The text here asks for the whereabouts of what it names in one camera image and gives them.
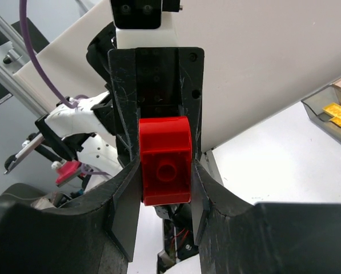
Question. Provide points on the red lego brick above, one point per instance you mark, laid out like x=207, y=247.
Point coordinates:
x=165, y=147

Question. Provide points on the clear compartment organizer tray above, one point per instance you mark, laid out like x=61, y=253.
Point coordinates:
x=313, y=105

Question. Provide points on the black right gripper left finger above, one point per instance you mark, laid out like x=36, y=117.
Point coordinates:
x=94, y=233

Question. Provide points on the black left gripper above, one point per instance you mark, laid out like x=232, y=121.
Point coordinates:
x=141, y=14

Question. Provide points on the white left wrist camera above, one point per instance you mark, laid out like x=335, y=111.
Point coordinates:
x=164, y=36

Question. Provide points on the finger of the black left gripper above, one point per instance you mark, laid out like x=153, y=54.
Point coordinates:
x=191, y=71
x=124, y=90

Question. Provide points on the aluminium front rail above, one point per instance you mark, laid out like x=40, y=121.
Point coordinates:
x=13, y=56

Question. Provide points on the yellow long lego brick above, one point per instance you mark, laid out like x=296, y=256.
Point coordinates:
x=334, y=111

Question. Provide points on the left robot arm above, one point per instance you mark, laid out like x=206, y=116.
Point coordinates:
x=152, y=103

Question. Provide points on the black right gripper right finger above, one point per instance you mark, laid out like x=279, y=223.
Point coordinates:
x=234, y=236

